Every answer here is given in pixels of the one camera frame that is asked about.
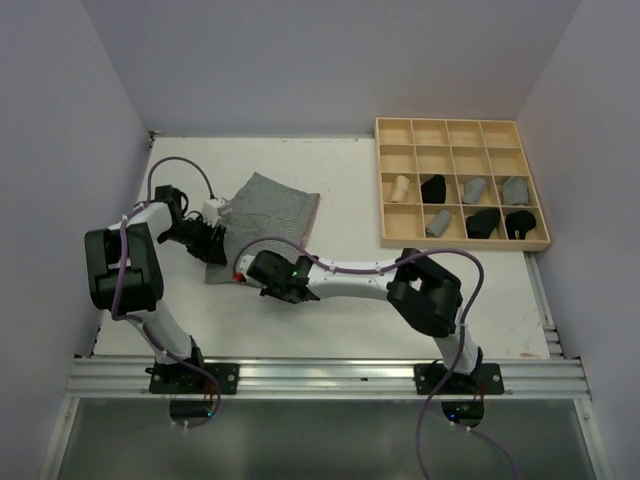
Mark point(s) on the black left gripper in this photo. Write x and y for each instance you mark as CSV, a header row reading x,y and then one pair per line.
x,y
210,249

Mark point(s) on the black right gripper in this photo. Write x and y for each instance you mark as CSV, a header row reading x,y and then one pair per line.
x,y
270,290

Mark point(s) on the grey striped underwear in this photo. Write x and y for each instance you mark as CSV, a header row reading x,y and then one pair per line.
x,y
260,209

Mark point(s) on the beige underwear with navy trim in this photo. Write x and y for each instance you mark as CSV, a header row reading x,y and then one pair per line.
x,y
400,191

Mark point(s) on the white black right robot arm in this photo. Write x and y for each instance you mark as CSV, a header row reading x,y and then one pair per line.
x,y
427,296

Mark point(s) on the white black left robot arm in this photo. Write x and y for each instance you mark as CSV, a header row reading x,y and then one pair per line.
x,y
124,271

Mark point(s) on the grey rolled sock lower left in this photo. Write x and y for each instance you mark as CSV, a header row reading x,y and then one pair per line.
x,y
439,224

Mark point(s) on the grey rolled sock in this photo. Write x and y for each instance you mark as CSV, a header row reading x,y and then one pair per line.
x,y
515,192
473,190
439,224

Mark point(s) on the black rolled sock upper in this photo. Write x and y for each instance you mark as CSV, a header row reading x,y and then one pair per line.
x,y
433,190

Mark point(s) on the black rolled sock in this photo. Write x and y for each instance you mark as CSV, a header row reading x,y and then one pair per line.
x,y
519,223
433,190
482,224

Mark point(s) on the wooden compartment tray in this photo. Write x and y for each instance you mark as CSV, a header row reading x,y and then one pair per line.
x,y
458,149

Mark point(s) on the black rolled sock lower middle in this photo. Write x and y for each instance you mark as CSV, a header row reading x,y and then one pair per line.
x,y
482,224

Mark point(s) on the grey rolled sock middle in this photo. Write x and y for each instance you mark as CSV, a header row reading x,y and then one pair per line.
x,y
473,190

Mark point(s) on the black rolled sock lower right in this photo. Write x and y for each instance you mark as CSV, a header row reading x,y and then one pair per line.
x,y
519,223

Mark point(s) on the grey rolled sock right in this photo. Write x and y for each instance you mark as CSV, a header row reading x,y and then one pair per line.
x,y
515,192

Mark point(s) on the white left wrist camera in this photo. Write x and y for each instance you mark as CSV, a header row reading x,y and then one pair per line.
x,y
214,209

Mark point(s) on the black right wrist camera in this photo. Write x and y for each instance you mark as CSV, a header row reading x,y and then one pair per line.
x,y
270,269

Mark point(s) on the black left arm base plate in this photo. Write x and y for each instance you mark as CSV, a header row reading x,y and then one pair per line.
x,y
176,379

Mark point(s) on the aluminium frame rail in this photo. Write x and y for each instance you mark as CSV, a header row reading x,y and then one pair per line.
x,y
113,377

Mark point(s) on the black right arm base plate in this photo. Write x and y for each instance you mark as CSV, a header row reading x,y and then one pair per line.
x,y
457,378

